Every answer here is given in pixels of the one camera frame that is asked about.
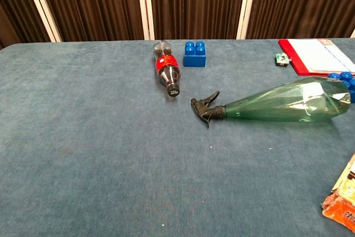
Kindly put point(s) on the green plastic spray bottle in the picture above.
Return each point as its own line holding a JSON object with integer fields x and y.
{"x": 277, "y": 106}

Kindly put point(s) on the cola bottle with red label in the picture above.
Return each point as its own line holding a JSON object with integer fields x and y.
{"x": 166, "y": 67}

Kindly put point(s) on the blue four-stud toy brick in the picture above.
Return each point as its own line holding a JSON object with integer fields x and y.
{"x": 194, "y": 60}

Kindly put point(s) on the blue velvet table cloth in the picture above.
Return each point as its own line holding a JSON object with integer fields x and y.
{"x": 97, "y": 151}

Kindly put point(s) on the brown pleated curtain panel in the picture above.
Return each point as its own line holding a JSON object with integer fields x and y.
{"x": 197, "y": 4}
{"x": 302, "y": 4}
{"x": 14, "y": 12}
{"x": 94, "y": 4}

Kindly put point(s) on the small green circuit board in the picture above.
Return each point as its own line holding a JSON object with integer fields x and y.
{"x": 282, "y": 59}

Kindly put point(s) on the red clipboard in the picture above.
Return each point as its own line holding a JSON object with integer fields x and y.
{"x": 294, "y": 59}

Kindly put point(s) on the yellow and white snack packet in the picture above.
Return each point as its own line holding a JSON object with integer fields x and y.
{"x": 348, "y": 178}

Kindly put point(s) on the orange snack packet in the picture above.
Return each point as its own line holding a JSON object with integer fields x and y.
{"x": 339, "y": 209}

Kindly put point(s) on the white partition post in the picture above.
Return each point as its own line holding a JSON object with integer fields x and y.
{"x": 247, "y": 6}
{"x": 353, "y": 34}
{"x": 41, "y": 6}
{"x": 145, "y": 6}

